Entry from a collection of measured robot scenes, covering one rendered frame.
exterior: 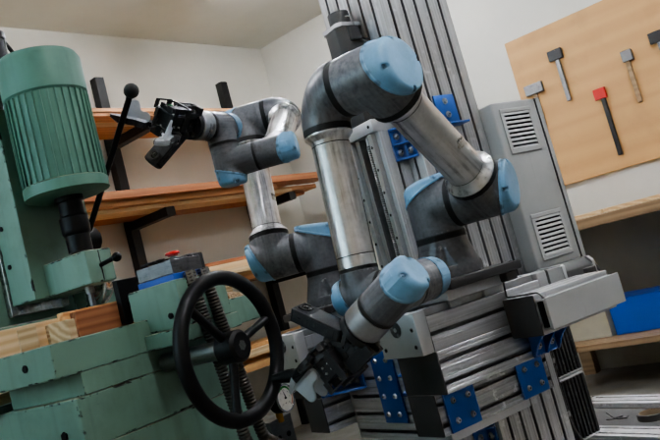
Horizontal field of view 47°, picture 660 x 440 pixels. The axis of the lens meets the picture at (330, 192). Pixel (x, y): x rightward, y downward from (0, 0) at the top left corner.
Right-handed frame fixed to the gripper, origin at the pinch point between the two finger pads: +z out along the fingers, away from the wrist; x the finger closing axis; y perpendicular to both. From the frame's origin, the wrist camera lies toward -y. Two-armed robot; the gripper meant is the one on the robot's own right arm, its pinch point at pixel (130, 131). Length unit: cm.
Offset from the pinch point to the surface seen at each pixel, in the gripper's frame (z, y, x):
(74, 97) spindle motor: 12.4, 4.8, -5.8
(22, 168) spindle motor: 21.2, -11.0, -4.9
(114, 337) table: 23.5, -27.4, 34.0
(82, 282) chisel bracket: 16.1, -27.4, 15.3
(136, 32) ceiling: -230, -30, -241
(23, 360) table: 38, -32, 28
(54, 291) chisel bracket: 16.1, -33.5, 8.4
